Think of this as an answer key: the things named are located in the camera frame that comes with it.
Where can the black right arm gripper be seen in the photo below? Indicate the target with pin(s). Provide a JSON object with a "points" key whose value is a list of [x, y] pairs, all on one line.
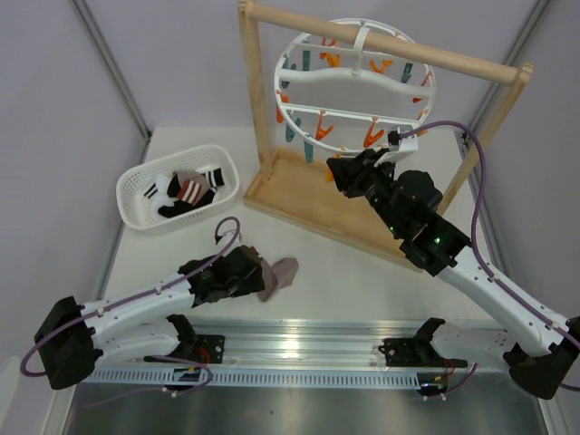
{"points": [[350, 175]]}

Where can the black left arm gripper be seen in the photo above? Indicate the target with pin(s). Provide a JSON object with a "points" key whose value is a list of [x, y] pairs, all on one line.
{"points": [[253, 283]]}

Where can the taupe sock with orange stripes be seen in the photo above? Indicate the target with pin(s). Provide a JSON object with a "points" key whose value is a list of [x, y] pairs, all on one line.
{"points": [[277, 276]]}

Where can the white round clip hanger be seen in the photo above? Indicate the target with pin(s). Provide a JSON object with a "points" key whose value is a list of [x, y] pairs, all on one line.
{"points": [[345, 97]]}

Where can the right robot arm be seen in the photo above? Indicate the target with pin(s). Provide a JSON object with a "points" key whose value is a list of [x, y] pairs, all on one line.
{"points": [[536, 346]]}

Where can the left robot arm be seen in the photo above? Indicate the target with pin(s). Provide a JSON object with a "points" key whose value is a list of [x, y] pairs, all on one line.
{"points": [[122, 312]]}

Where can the wooden hanger stand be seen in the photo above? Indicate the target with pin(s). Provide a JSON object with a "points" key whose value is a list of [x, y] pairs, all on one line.
{"points": [[289, 187]]}

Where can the white perforated plastic basket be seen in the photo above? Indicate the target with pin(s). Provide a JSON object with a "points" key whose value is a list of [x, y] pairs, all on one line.
{"points": [[135, 209]]}

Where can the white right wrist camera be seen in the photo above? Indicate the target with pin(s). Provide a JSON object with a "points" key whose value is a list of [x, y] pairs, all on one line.
{"points": [[400, 148]]}

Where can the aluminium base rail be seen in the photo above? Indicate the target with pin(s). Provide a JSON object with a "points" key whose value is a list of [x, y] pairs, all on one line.
{"points": [[295, 344]]}

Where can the white slotted cable duct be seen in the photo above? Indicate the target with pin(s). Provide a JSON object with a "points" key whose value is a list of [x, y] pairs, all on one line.
{"points": [[220, 376]]}

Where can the metal wall rail left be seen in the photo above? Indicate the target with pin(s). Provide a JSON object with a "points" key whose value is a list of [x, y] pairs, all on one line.
{"points": [[106, 56]]}

